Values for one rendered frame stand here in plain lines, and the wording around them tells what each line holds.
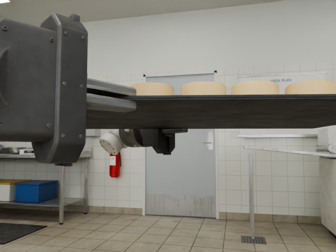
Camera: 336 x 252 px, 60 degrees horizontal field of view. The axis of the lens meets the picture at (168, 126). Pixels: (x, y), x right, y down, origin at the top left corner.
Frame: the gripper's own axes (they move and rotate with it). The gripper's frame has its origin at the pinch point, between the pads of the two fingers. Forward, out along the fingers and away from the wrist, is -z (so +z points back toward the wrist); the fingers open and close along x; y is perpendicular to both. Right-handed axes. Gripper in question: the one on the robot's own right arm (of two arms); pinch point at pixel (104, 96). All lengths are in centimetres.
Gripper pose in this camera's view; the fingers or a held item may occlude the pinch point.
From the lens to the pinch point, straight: 28.0
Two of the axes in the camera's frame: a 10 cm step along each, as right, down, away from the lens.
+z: -7.4, -0.5, -6.7
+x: 0.0, -10.0, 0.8
